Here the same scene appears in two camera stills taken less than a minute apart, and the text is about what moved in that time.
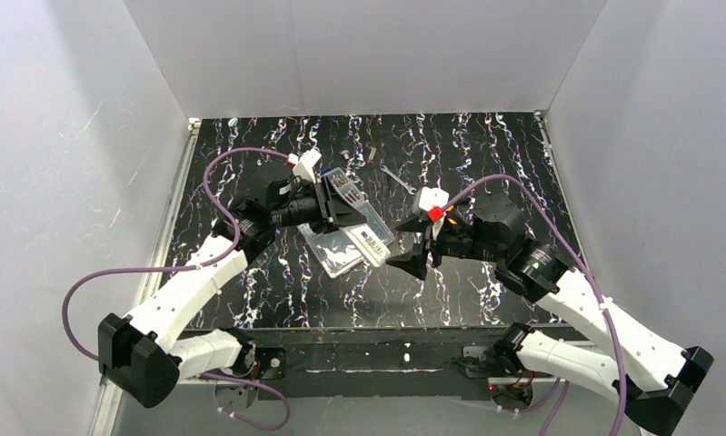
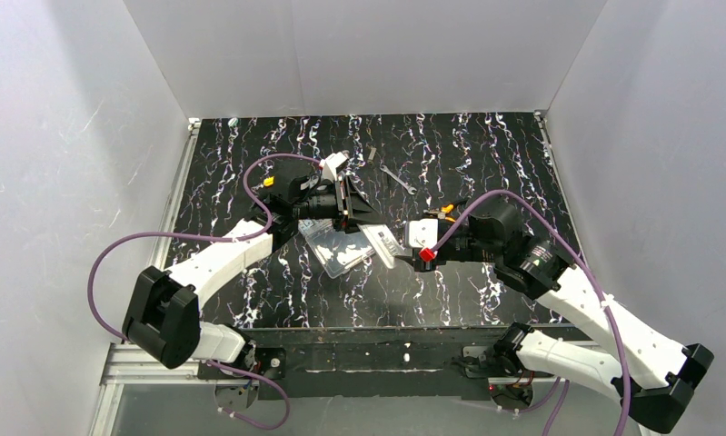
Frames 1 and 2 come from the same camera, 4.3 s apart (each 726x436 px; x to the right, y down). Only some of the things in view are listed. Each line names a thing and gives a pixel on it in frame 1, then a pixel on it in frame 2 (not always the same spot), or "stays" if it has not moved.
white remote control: (369, 246) -> (384, 242)
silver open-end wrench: (396, 179) stays
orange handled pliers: (450, 215) stays
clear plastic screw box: (333, 252) stays
